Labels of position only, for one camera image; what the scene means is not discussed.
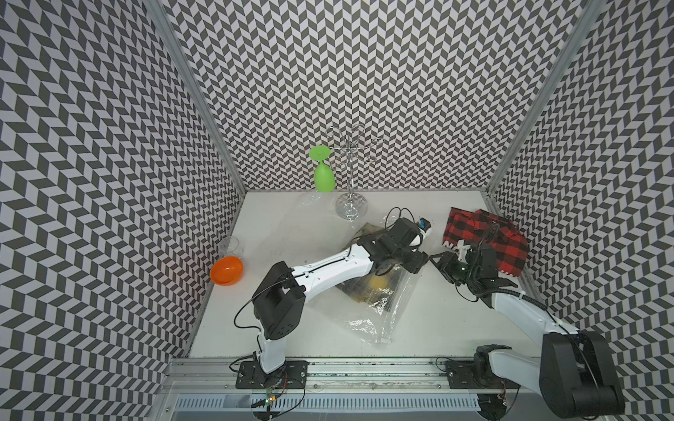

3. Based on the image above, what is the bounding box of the clear plastic cup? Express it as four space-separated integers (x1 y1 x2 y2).
217 236 242 259

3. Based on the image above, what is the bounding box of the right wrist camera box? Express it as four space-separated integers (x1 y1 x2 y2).
456 240 472 264

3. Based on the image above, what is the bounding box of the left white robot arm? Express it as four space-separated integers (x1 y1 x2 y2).
251 218 431 375

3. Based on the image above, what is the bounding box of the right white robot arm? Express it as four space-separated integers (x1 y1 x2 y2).
429 246 626 419

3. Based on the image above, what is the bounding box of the orange plastic bowl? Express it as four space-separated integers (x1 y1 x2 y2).
209 255 244 286

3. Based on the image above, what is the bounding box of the metal glass holder stand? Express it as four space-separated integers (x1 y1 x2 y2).
326 126 384 222

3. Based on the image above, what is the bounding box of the green plastic wine glass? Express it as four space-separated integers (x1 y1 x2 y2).
309 146 336 193

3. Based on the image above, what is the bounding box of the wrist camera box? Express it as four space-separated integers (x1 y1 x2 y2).
410 218 432 247
456 240 472 264

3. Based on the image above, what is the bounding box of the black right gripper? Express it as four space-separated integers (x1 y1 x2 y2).
427 250 478 286

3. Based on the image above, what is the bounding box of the red plaid shirt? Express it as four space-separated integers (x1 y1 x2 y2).
442 208 529 276

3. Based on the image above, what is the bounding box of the clear plastic vacuum bag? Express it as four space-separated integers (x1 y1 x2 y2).
320 220 422 347

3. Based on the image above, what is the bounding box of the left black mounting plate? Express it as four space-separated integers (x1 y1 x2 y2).
235 360 309 390

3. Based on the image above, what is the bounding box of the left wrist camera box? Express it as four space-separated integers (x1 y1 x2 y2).
410 218 432 247

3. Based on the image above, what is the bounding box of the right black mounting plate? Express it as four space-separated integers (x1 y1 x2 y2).
443 360 520 390

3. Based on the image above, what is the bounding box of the black mounting plate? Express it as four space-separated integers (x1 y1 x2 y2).
443 360 520 390
235 360 309 390

